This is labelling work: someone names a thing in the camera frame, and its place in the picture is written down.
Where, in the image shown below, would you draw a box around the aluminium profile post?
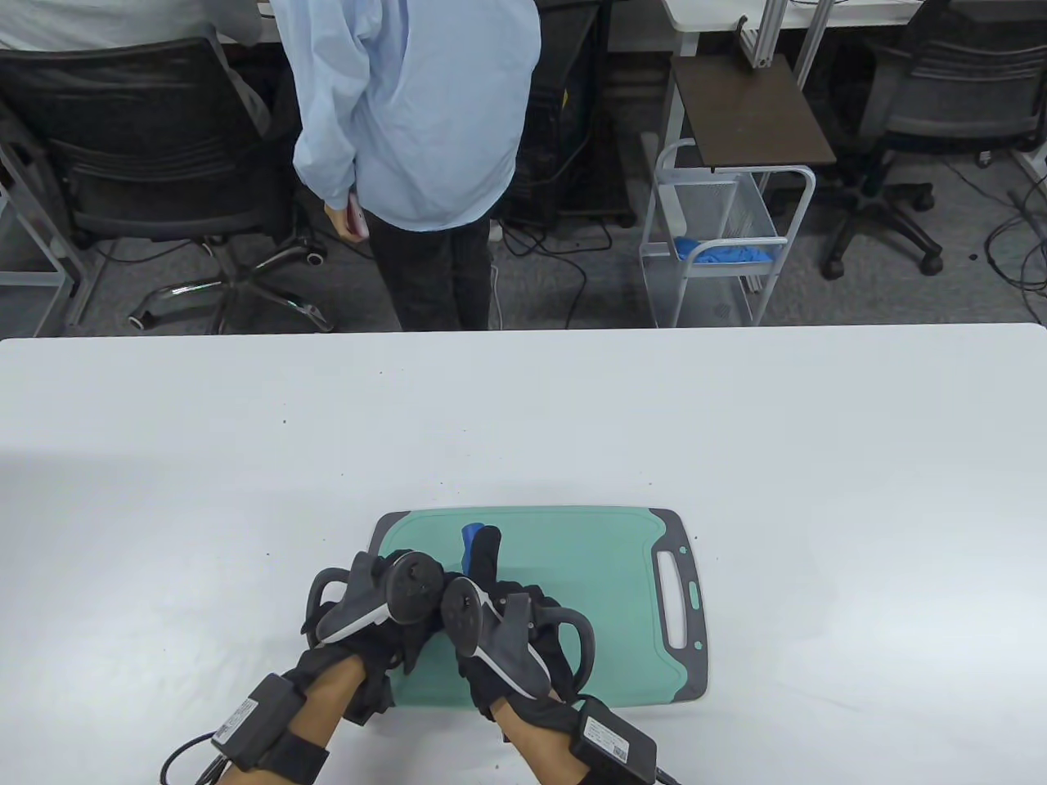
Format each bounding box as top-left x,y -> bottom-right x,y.
739,0 -> 788,70
798,0 -> 835,91

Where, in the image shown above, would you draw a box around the black office chair right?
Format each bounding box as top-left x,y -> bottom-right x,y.
822,0 -> 1047,280

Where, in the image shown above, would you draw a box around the black wrist box with strap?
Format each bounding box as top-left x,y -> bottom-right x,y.
568,695 -> 659,785
211,675 -> 330,785

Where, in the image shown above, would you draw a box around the black floor cable loops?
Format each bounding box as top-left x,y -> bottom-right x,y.
982,184 -> 1047,295

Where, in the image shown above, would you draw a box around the black computer tower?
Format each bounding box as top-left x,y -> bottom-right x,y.
499,0 -> 635,230

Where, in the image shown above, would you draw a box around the person's left forearm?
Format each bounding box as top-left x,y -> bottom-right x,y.
282,653 -> 367,749

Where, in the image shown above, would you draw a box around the blue cloth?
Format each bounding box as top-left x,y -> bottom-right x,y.
672,235 -> 776,267

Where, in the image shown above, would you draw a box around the brown wooden board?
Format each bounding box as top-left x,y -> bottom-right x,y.
671,55 -> 837,173

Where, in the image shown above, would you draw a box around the black mesh chair chrome base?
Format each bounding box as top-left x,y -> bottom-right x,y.
0,37 -> 336,334

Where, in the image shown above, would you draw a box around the person's right forearm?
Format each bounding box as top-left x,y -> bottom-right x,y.
495,702 -> 586,785

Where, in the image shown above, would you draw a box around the person's right hand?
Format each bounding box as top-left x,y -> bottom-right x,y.
442,526 -> 598,722

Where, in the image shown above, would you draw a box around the green grey cutting board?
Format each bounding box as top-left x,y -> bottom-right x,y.
364,507 -> 710,711

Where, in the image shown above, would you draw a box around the black grey hand controller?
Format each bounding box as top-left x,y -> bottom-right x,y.
440,576 -> 596,702
304,549 -> 448,648

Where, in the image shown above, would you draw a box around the white metal frame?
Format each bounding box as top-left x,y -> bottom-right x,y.
0,135 -> 107,336

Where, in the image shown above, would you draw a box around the person's left hand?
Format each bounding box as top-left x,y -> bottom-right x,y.
286,549 -> 448,727

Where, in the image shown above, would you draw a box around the white wire mesh cart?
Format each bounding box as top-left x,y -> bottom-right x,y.
638,137 -> 816,328

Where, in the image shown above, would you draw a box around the tangle of floor cables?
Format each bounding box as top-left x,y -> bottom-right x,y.
489,217 -> 614,330

